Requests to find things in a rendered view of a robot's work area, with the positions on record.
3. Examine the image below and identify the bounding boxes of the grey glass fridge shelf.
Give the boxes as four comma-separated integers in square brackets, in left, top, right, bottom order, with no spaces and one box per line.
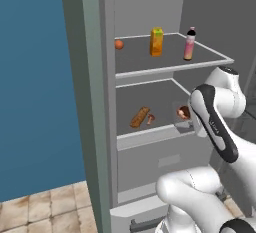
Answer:
[114,32,235,80]
[115,77,202,151]

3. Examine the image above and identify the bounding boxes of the grey fridge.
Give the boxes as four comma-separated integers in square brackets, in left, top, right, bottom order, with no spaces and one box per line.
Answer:
[59,0,256,233]

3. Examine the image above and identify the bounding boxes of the grey fridge crisper drawer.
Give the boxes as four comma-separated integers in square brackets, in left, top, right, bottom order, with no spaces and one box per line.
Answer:
[116,136,216,194]

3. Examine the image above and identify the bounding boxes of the brown bread loaf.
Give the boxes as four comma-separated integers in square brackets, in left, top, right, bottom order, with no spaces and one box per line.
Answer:
[129,106,151,129]

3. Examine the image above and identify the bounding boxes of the brown mushroom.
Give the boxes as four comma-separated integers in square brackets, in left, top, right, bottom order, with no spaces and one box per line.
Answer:
[146,113,156,126]

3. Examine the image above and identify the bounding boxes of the orange round fruit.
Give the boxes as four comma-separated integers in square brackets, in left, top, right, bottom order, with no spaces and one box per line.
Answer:
[114,39,125,51]

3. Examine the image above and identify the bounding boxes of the orange juice carton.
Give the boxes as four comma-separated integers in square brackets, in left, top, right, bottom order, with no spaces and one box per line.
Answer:
[149,26,165,58]

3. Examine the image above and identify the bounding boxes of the pink bottle with black cap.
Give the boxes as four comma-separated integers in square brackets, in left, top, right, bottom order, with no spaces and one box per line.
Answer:
[183,26,197,62]

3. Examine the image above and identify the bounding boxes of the grey freezer drawer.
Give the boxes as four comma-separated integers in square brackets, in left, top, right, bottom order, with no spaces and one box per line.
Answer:
[109,193,174,233]

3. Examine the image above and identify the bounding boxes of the dark grey drawer handle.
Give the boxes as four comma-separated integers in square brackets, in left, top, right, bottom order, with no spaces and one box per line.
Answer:
[129,216,168,233]

